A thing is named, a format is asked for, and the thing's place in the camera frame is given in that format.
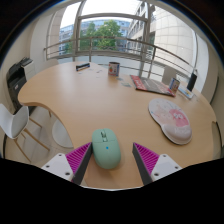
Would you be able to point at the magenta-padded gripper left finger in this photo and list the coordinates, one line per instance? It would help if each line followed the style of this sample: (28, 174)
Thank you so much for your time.
(58, 165)

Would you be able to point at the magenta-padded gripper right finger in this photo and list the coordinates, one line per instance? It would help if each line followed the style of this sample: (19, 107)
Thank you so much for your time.
(165, 165)

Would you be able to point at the round pink white mouse pad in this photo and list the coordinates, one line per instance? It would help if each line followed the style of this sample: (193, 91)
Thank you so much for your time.
(168, 116)

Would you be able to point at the grey metal balcony railing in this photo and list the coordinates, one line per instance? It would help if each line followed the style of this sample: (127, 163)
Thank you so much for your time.
(90, 45)

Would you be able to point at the mint green computer mouse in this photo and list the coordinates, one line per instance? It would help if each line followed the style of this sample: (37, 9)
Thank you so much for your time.
(106, 151)

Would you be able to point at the black stapler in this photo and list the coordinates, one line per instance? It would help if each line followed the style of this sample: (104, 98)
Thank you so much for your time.
(82, 66)

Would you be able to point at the white chair with wooden legs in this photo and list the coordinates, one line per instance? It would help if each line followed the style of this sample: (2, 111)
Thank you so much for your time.
(13, 123)

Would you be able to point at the white mug with blue print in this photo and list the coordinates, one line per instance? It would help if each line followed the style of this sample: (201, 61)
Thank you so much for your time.
(113, 69)

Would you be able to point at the black and white printer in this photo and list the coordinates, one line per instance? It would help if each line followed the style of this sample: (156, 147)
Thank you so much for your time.
(18, 78)

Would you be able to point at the white round table base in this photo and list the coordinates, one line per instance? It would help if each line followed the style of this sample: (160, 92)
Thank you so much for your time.
(61, 135)

